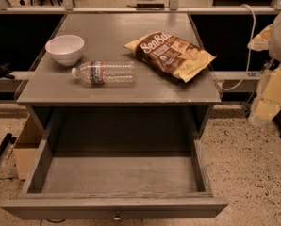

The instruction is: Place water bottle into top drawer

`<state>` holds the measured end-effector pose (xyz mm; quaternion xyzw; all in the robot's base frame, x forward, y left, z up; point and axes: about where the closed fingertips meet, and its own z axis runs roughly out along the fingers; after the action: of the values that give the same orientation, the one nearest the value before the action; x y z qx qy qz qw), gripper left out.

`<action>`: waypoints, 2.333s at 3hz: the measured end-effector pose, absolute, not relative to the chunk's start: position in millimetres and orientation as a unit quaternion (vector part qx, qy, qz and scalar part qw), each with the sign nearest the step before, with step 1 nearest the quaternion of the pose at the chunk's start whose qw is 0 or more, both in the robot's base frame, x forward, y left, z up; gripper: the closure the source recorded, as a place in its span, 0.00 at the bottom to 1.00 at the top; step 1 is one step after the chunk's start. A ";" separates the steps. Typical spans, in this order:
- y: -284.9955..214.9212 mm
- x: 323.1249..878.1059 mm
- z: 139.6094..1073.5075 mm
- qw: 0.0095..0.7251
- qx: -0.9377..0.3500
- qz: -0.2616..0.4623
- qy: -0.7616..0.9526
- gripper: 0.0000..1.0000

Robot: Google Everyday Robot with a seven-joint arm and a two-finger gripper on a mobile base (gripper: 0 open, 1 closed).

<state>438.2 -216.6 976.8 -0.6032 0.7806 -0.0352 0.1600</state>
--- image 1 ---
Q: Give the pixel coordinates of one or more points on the black cloth object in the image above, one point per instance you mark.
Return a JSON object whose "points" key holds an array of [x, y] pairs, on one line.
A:
{"points": [[5, 72]]}

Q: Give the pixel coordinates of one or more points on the brown chips bag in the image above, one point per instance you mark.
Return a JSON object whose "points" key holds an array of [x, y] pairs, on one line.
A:
{"points": [[170, 54]]}

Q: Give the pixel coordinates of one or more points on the cardboard box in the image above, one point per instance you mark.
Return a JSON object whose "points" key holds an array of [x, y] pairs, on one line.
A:
{"points": [[26, 146]]}

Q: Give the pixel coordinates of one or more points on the clear plastic water bottle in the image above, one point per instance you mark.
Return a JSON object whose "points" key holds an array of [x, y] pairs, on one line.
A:
{"points": [[100, 73]]}

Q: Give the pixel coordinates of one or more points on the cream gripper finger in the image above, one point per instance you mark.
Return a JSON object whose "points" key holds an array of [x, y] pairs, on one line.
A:
{"points": [[267, 103], [261, 41]]}

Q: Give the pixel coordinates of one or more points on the black bar on floor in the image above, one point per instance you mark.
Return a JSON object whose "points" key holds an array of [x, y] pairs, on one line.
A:
{"points": [[5, 142]]}

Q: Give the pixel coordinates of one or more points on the open grey top drawer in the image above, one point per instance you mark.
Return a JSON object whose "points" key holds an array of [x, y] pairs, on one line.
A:
{"points": [[139, 162]]}

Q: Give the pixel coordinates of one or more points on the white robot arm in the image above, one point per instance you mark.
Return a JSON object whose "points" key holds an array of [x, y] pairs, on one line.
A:
{"points": [[275, 40]]}

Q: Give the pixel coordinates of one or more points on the white ceramic bowl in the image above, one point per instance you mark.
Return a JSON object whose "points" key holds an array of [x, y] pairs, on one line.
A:
{"points": [[65, 49]]}

